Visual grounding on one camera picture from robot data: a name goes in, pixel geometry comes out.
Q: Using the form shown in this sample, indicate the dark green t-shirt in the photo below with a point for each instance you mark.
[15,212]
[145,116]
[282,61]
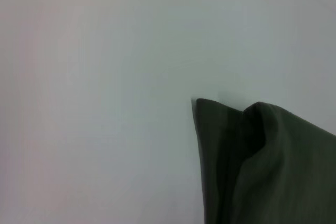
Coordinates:
[262,169]

